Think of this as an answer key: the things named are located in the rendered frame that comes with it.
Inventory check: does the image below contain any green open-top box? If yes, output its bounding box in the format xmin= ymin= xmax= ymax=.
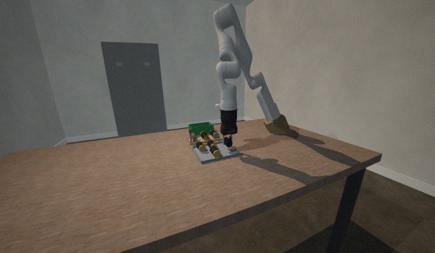
xmin=189 ymin=122 xmax=213 ymax=136

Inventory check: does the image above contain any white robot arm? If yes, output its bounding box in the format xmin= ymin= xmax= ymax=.
xmin=213 ymin=3 xmax=280 ymax=121

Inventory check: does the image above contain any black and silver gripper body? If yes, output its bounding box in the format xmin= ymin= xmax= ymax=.
xmin=215 ymin=99 xmax=238 ymax=135

